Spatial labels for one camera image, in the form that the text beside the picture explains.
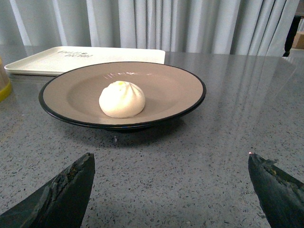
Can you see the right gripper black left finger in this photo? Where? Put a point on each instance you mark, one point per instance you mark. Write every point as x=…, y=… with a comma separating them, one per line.
x=60, y=203

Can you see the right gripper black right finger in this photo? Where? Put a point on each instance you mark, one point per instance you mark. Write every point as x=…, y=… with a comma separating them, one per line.
x=281, y=196

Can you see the white steamed bun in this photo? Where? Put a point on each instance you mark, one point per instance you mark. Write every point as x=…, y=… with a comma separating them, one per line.
x=122, y=99

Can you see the beige plate black rim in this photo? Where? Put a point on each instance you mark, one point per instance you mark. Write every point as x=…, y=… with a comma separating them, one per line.
x=170, y=93

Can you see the white bear tray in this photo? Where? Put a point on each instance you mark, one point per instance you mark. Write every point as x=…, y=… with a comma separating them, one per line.
x=57, y=60

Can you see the wooden steamer basket yellow rims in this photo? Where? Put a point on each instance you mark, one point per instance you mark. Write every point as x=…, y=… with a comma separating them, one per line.
x=5, y=84

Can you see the cardboard box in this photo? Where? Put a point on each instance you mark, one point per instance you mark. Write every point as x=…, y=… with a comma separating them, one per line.
x=298, y=41

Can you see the dark furniture leg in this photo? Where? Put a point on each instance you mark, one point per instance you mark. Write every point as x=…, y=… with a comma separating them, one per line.
x=291, y=35

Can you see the grey curtain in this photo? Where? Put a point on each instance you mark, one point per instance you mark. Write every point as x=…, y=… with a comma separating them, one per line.
x=241, y=27

